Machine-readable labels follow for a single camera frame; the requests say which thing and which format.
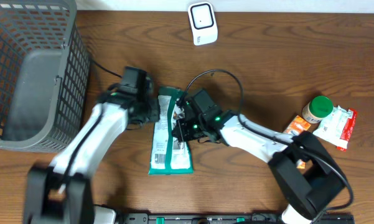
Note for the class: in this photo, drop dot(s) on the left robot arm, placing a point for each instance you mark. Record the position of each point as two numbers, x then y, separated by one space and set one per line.
61 191

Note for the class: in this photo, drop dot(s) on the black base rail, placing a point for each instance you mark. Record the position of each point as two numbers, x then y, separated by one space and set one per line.
143 218

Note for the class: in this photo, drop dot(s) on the red coffee stick sachet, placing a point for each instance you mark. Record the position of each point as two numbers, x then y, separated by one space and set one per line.
348 129

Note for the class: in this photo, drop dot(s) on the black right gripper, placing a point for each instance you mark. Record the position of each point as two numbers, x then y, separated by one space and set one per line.
183 134

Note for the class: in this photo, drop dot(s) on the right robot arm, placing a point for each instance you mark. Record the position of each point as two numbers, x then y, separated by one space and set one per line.
306 173

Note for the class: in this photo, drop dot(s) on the orange tissue pack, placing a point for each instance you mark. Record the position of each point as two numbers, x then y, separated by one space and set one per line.
297 126
300 164

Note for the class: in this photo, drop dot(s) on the mint green wipes pack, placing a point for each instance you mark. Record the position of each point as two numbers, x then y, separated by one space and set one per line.
331 127

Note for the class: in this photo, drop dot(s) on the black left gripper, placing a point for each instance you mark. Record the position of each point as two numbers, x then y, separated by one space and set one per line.
157 104

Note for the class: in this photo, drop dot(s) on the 3M comfort grip gloves pack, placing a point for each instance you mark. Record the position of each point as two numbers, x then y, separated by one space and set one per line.
169 156

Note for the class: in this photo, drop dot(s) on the white barcode scanner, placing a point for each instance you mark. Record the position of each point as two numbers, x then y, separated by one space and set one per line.
203 23

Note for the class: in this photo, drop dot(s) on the grey plastic basket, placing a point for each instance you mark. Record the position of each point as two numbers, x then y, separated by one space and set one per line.
44 72

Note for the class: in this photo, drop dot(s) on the green-lid seasoning jar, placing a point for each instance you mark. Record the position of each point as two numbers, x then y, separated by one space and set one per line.
317 109

